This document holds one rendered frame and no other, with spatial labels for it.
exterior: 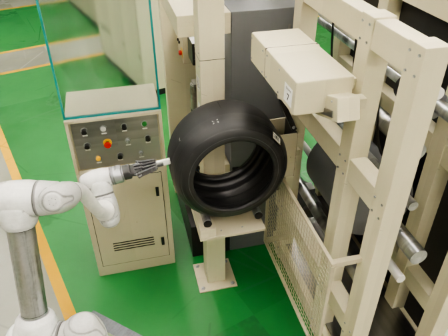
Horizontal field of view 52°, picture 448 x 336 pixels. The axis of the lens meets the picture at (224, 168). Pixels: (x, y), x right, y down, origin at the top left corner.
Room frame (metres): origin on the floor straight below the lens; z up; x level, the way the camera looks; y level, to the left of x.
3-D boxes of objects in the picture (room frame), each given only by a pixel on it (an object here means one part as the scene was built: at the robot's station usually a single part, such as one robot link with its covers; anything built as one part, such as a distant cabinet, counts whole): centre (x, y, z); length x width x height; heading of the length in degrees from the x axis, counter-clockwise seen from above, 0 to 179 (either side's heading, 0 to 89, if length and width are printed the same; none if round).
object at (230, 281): (2.25, 0.07, 0.01); 0.27 x 0.27 x 0.02; 14
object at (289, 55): (1.95, -0.33, 1.71); 0.61 x 0.25 x 0.15; 14
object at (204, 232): (1.97, 0.13, 0.83); 0.36 x 0.09 x 0.06; 14
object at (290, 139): (2.31, -0.33, 1.05); 0.20 x 0.15 x 0.30; 14
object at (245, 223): (2.00, -0.01, 0.80); 0.37 x 0.36 x 0.02; 104
